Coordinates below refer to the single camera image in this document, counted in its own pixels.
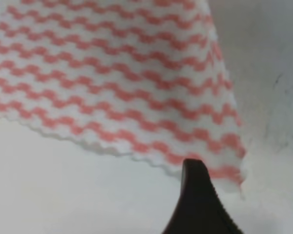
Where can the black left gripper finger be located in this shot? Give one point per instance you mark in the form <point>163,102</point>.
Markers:
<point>199,209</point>

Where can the pink white wavy striped towel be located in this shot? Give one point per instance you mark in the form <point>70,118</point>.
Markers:
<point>140,78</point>

